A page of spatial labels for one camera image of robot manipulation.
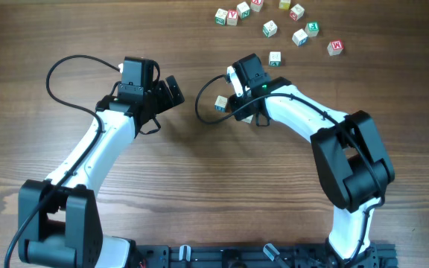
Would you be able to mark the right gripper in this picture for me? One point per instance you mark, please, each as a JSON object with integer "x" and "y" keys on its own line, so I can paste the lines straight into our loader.
{"x": 232, "y": 101}

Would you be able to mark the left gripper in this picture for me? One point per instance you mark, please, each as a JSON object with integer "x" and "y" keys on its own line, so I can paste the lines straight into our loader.
{"x": 161, "y": 99}

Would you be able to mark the blue H wooden block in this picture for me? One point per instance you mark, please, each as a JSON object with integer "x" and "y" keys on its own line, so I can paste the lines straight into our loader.
{"x": 221, "y": 103}

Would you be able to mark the plain number 2 block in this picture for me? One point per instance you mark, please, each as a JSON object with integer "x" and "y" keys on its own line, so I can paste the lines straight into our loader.
{"x": 248, "y": 119}

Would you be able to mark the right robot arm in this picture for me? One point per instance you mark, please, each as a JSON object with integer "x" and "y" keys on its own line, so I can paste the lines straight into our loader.
{"x": 352, "y": 163}

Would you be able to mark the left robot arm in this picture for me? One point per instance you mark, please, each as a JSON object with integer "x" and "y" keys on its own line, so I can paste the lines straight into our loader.
{"x": 58, "y": 218}

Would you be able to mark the green A wooden block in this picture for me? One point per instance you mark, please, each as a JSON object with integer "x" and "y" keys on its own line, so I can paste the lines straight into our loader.
{"x": 275, "y": 58}

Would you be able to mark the green P wooden block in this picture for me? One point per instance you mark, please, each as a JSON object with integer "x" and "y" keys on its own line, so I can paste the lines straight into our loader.
{"x": 270, "y": 28}

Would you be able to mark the red A wooden block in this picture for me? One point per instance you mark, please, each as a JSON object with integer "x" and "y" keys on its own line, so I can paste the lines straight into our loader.
{"x": 232, "y": 18}

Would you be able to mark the green N wooden block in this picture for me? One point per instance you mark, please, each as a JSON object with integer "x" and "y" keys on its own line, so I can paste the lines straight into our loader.
{"x": 221, "y": 16}

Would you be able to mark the blue edged wooden block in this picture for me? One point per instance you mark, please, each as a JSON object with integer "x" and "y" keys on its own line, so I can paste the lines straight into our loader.
{"x": 300, "y": 37}

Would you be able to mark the green letter block top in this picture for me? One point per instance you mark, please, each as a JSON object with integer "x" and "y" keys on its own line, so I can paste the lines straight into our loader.
{"x": 243, "y": 10}

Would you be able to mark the red X wooden block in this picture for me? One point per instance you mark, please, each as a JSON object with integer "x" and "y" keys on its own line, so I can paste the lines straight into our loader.
{"x": 256, "y": 5}

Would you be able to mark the green F wooden block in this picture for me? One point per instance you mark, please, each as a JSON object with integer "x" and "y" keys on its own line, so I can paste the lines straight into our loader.
{"x": 312, "y": 29}

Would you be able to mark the yellow wooden block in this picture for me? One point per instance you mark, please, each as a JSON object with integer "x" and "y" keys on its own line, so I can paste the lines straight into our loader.
{"x": 284, "y": 4}

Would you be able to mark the red O wooden block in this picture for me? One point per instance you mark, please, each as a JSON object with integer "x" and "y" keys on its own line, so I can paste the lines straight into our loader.
{"x": 297, "y": 12}

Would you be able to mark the red M wooden block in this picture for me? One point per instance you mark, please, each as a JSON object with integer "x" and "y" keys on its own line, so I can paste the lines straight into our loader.
{"x": 335, "y": 47}

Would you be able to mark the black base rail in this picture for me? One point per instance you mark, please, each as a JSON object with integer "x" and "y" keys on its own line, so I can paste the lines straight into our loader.
{"x": 298, "y": 256}

